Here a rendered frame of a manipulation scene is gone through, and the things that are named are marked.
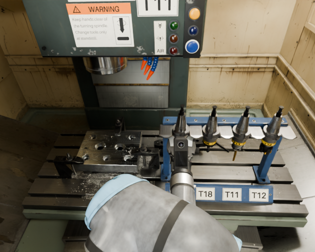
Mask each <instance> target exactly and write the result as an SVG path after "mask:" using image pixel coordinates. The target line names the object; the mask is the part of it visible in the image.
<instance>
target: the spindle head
mask: <svg viewBox="0 0 315 252"><path fill-rule="evenodd" d="M22 2H23V5H24V8H25V10H26V13H27V16H28V19H29V22H30V24H31V27H32V30H33V33H34V36H35V38H36V41H37V44H38V47H39V50H40V52H41V55H42V57H43V58H91V57H183V51H184V29H185V7H186V0H178V16H138V12H137V0H129V1H72V2H69V1H68V0H22ZM207 2H208V0H205V5H204V16H203V26H202V37H201V48H200V57H201V52H202V50H203V42H204V32H205V22H206V12H207ZM101 3H130V9H131V20H132V31H133V42H134V46H117V47H77V46H76V42H75V38H74V34H73V30H72V26H71V22H70V18H69V14H68V10H67V6H66V4H101ZM172 20H177V21H178V22H179V29H178V30H177V31H171V30H170V29H169V23H170V21H172ZM154 21H166V54H158V55H155V35H154ZM173 33H175V34H177V35H178V36H179V41H178V42H177V43H176V44H172V43H170V42H169V36H170V34H173ZM171 46H177V47H178V54H177V55H174V56H173V55H170V54H169V48H170V47H171Z"/></svg>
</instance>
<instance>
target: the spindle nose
mask: <svg viewBox="0 0 315 252"><path fill-rule="evenodd" d="M83 63H84V65H85V68H86V70H87V71H88V72H90V73H92V74H95V75H111V74H115V73H118V72H120V71H122V70H123V69H124V68H125V67H126V66H127V65H128V57H83Z"/></svg>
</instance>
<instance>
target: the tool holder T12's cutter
mask: <svg viewBox="0 0 315 252"><path fill-rule="evenodd" d="M272 150H273V146H271V147H266V146H264V145H263V143H262V142H261V143H260V146H259V151H260V152H261V153H262V152H263V153H264V155H268V154H269V153H270V154H271V152H272Z"/></svg>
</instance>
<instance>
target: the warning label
mask: <svg viewBox="0 0 315 252"><path fill-rule="evenodd" d="M66 7H67V11H68V15H69V19H70V23H71V27H72V31H73V35H74V39H75V43H76V47H134V37H133V26H132V15H131V4H130V3H73V4H66Z"/></svg>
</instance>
